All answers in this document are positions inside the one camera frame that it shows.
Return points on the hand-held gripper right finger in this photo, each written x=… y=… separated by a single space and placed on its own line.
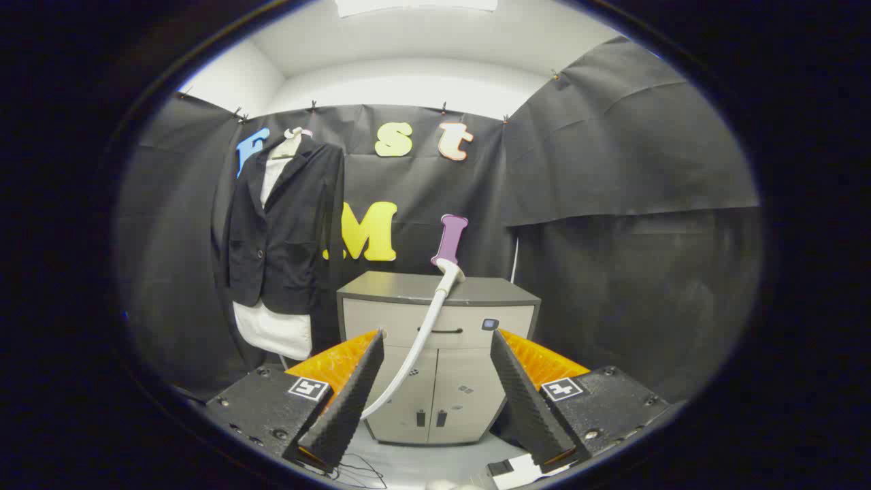
x=527 y=401

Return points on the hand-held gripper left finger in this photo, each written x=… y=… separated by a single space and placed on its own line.
x=347 y=401

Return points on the white shirt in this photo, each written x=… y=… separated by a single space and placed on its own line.
x=272 y=330

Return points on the white garment steamer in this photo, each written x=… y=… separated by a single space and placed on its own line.
x=425 y=327

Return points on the black blazer jacket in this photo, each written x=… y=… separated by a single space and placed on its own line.
x=292 y=238

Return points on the grey cabinet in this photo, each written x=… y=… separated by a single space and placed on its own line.
x=469 y=388

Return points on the black backdrop cloth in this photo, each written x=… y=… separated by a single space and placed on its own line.
x=612 y=272

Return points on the cream plastic hanger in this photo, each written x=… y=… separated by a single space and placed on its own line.
x=289 y=144

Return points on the row of black clips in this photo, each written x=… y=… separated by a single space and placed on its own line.
x=313 y=105

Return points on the ceiling light panel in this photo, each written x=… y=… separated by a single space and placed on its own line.
x=415 y=5

